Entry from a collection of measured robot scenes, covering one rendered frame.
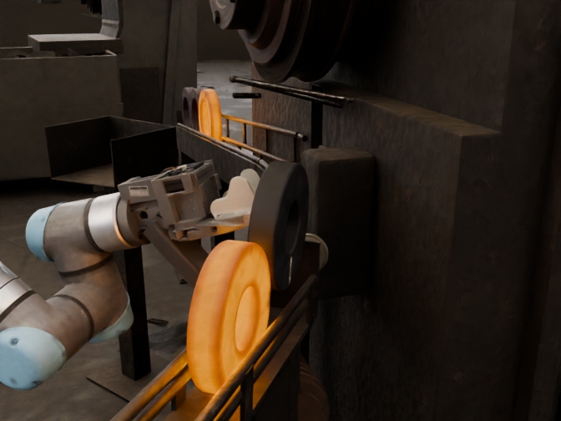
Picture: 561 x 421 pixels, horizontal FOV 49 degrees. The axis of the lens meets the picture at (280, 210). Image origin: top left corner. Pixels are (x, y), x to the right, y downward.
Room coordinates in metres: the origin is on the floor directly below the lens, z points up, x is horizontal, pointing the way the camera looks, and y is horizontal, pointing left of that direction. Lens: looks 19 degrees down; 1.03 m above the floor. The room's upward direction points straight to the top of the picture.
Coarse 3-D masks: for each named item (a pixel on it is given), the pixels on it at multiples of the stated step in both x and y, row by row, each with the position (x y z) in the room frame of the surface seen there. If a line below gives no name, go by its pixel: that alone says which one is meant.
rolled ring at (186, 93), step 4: (184, 88) 2.21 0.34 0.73; (188, 88) 2.20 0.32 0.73; (192, 88) 2.20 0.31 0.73; (184, 92) 2.20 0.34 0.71; (188, 92) 2.16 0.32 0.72; (184, 96) 2.21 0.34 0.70; (188, 96) 2.15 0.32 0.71; (184, 100) 2.25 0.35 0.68; (188, 100) 2.15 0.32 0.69; (184, 104) 2.26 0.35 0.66; (188, 104) 2.15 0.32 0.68; (184, 108) 2.26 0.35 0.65; (188, 108) 2.26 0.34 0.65; (184, 112) 2.26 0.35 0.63; (188, 112) 2.26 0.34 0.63; (184, 116) 2.26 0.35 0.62; (188, 116) 2.26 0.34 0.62; (184, 120) 2.25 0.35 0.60; (188, 120) 2.25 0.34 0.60; (184, 124) 2.24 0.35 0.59; (188, 124) 2.24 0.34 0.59
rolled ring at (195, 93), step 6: (192, 90) 2.06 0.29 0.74; (198, 90) 2.01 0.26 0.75; (192, 96) 2.06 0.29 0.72; (198, 96) 1.98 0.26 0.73; (192, 102) 2.07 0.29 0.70; (198, 102) 1.97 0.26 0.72; (192, 108) 2.08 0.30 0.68; (198, 108) 1.97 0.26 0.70; (192, 114) 2.09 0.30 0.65; (198, 114) 2.09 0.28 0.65; (192, 120) 2.08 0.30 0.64; (198, 120) 2.09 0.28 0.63; (192, 126) 2.08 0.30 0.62; (198, 126) 2.07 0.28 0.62
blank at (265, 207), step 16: (272, 176) 0.67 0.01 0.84; (288, 176) 0.67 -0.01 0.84; (304, 176) 0.73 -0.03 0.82; (256, 192) 0.65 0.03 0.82; (272, 192) 0.65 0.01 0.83; (288, 192) 0.67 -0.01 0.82; (304, 192) 0.74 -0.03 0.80; (256, 208) 0.64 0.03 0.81; (272, 208) 0.64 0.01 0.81; (288, 208) 0.67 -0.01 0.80; (304, 208) 0.74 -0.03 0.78; (256, 224) 0.63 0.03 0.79; (272, 224) 0.63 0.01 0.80; (288, 224) 0.73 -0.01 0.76; (304, 224) 0.75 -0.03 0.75; (256, 240) 0.63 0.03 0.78; (272, 240) 0.63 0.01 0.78; (288, 240) 0.72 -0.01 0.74; (304, 240) 0.75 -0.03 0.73; (272, 256) 0.62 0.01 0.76; (288, 256) 0.68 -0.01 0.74; (272, 272) 0.63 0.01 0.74; (288, 272) 0.68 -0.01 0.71; (272, 288) 0.66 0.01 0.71
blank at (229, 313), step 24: (216, 264) 0.53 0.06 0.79; (240, 264) 0.54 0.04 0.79; (264, 264) 0.61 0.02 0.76; (216, 288) 0.51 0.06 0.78; (240, 288) 0.54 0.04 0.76; (264, 288) 0.61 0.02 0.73; (192, 312) 0.50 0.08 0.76; (216, 312) 0.50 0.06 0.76; (240, 312) 0.59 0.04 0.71; (264, 312) 0.61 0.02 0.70; (192, 336) 0.49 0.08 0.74; (216, 336) 0.49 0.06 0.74; (240, 336) 0.57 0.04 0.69; (192, 360) 0.49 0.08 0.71; (216, 360) 0.49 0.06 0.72; (240, 360) 0.54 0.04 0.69; (216, 384) 0.49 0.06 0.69
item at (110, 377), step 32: (64, 128) 1.59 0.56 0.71; (96, 128) 1.67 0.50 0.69; (128, 128) 1.66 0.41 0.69; (160, 128) 1.58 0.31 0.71; (64, 160) 1.58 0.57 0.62; (96, 160) 1.66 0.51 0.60; (128, 160) 1.43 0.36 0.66; (160, 160) 1.51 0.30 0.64; (128, 256) 1.50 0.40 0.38; (128, 288) 1.50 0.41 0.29; (128, 352) 1.51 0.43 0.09; (128, 384) 1.48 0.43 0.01
